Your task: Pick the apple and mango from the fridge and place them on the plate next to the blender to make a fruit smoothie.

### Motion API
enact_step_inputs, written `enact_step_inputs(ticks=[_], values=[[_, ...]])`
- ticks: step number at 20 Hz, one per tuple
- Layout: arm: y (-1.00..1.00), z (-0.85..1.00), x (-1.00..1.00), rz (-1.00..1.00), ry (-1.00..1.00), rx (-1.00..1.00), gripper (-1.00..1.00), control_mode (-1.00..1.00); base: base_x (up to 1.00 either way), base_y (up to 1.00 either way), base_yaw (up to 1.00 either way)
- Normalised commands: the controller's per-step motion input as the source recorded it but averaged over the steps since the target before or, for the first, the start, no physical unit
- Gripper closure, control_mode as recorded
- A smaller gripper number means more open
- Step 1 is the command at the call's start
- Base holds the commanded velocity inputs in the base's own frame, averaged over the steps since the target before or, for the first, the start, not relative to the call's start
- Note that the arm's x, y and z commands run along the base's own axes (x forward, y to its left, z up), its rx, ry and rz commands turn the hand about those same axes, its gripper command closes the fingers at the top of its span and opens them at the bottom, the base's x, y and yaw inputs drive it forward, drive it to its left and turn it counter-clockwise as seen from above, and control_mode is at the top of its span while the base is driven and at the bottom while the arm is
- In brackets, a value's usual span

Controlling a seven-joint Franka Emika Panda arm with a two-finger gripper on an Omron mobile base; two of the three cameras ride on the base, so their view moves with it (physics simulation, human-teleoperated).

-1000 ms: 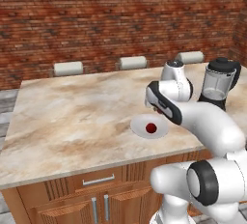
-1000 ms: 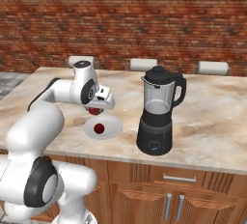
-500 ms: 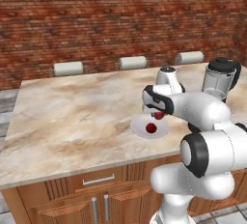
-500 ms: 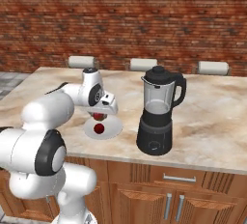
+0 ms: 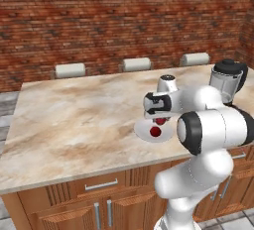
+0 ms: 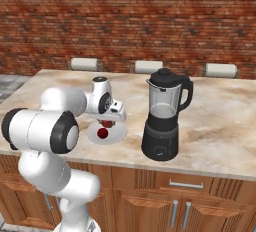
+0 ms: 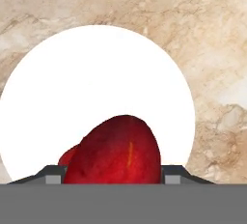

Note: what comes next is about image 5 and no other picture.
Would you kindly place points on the white cushioned stool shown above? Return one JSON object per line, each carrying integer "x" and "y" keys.
{"x": 137, "y": 64}
{"x": 195, "y": 58}
{"x": 70, "y": 70}

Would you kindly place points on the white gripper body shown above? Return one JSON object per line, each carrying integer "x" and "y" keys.
{"x": 158, "y": 113}

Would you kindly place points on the black and clear blender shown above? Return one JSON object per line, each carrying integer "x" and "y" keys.
{"x": 228, "y": 78}

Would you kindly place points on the wooden drawer front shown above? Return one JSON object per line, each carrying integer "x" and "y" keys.
{"x": 99, "y": 192}
{"x": 243, "y": 163}

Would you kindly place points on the red apple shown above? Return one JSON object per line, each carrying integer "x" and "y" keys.
{"x": 155, "y": 131}

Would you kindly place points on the wooden cupboard door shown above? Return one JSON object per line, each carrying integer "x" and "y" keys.
{"x": 135, "y": 210}
{"x": 69, "y": 217}
{"x": 236, "y": 194}
{"x": 206, "y": 207}

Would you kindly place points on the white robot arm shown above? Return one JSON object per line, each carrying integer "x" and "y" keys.
{"x": 205, "y": 171}

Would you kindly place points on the white round plate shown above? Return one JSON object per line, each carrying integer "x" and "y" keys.
{"x": 142, "y": 131}

